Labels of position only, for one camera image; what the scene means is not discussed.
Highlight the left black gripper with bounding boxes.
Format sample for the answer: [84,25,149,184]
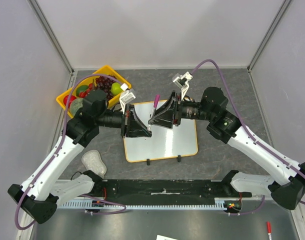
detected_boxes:
[96,103,152,139]

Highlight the purple whiteboard marker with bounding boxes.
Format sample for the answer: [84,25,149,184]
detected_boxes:
[147,94,160,131]

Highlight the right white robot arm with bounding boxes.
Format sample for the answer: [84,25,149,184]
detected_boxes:
[148,87,305,210]

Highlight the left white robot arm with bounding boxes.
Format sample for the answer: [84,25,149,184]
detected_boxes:
[7,89,152,224]

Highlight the yellow-framed whiteboard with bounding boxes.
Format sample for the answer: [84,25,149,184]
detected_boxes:
[123,99,199,163]

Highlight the white whiteboard eraser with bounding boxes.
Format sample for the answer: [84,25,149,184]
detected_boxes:
[81,150,107,178]

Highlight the light green apple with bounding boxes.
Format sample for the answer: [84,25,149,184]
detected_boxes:
[110,82,123,96]

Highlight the dark purple grape bunch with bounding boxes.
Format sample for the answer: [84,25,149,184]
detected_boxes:
[95,76,116,100]

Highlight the red cherry bunch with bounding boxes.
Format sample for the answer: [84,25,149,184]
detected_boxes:
[78,83,96,98]

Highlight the green netted melon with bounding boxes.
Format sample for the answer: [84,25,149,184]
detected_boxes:
[69,97,83,118]

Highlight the yellow plastic fruit bin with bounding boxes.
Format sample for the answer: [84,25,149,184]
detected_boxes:
[56,65,132,110]

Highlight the green lime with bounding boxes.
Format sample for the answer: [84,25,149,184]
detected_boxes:
[75,85,89,97]

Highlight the red apple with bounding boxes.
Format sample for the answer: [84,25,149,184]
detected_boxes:
[63,95,77,107]

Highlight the white paper sheet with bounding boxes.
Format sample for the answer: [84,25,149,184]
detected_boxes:
[156,235,177,240]

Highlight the red pen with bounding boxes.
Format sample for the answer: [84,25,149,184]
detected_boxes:
[266,221,272,240]

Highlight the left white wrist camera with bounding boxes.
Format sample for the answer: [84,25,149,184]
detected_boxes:
[119,83,136,113]

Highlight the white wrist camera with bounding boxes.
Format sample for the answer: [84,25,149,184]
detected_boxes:
[119,83,136,113]
[172,71,193,101]

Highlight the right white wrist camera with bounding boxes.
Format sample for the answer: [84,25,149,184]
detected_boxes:
[172,71,193,101]

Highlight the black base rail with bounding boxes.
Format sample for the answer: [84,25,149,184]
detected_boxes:
[89,179,252,206]

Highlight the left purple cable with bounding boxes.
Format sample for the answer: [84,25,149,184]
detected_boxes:
[15,73,132,231]

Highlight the white slotted cable duct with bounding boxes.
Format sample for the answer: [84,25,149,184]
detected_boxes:
[58,197,227,211]

